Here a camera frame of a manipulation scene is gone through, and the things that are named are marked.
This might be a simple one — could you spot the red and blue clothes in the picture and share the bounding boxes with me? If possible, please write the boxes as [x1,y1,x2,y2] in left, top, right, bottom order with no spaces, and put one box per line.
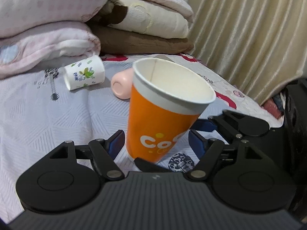
[261,92,289,121]

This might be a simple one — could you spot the pink folded quilt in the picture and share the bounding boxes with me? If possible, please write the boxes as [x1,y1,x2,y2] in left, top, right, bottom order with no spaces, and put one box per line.
[0,0,195,80]

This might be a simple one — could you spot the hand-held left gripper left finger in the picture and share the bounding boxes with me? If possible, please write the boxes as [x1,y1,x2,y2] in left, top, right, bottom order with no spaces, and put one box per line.
[49,129,125,181]

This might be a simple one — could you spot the white floral paper cup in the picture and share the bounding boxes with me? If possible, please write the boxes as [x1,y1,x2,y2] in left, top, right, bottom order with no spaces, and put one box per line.
[64,55,106,91]

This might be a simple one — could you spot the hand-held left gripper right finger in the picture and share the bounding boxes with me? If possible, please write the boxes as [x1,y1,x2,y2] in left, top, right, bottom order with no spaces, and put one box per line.
[187,129,262,181]

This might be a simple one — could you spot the cream folded blanket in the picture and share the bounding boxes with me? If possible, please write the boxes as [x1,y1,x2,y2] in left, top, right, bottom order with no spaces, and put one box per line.
[106,0,190,39]

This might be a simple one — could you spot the pink plastic cup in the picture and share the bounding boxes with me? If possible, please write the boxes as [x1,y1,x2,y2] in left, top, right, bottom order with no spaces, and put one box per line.
[110,68,134,100]

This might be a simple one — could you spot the brown folded blanket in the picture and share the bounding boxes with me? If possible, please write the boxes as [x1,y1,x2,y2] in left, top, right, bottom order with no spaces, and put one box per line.
[87,5,195,55]

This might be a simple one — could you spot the orange paper cup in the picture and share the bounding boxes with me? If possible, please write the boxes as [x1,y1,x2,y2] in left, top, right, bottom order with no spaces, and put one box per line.
[125,58,217,165]

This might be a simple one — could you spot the beige curtain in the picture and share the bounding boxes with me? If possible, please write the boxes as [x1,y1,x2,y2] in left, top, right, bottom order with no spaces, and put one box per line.
[187,0,307,106]

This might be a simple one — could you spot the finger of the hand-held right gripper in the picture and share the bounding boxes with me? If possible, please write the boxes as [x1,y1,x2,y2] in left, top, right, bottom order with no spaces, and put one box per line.
[191,110,269,145]
[134,157,160,172]

